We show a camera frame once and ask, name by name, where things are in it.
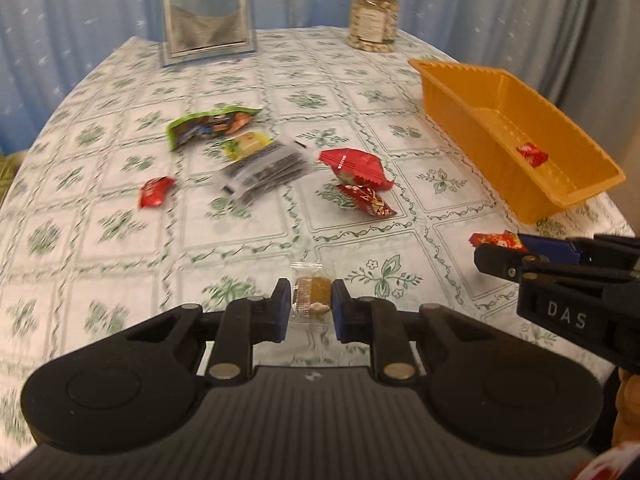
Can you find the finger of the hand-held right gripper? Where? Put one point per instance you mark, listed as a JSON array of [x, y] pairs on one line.
[[500, 259], [550, 247]]

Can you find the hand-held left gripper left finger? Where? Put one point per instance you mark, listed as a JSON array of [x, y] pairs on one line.
[[282, 307]]

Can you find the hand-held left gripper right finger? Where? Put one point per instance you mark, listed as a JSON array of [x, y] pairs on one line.
[[340, 310]]

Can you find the red gold snack packet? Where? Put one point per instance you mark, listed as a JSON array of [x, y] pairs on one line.
[[497, 241]]

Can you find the clear brown snack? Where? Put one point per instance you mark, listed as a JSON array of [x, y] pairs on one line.
[[311, 290]]

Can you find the small red candy packet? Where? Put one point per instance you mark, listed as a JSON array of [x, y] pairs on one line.
[[532, 155]]

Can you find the red patterned snack packet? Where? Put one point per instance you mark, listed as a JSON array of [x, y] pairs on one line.
[[367, 200]]

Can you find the black clear snack packet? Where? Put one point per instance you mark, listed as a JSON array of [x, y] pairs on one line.
[[262, 170]]

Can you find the red white-print snack packet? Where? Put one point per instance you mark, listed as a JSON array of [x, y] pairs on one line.
[[357, 165]]

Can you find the orange plastic tray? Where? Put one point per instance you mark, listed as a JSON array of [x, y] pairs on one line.
[[480, 110]]

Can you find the brown object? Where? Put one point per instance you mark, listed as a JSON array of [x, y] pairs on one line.
[[627, 405]]

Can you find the white green floral tablecloth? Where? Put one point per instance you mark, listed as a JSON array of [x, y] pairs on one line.
[[150, 245]]

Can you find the red and white cloth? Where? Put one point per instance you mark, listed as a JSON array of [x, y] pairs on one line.
[[612, 467]]

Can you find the yellow snack packet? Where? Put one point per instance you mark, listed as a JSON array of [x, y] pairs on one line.
[[247, 142]]

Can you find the small red snack packet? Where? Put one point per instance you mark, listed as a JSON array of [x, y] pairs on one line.
[[156, 192]]

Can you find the green snack packet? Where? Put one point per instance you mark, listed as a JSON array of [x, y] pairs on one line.
[[210, 122]]

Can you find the grey-blue frilled curtain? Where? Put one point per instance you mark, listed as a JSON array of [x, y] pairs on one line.
[[620, 60]]

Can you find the clear jar with gold lid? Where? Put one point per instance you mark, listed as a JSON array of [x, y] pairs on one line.
[[374, 17]]

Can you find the blue starry curtain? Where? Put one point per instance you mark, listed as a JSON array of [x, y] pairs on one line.
[[75, 10]]

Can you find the silver picture frame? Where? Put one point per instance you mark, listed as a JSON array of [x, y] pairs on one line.
[[205, 10]]

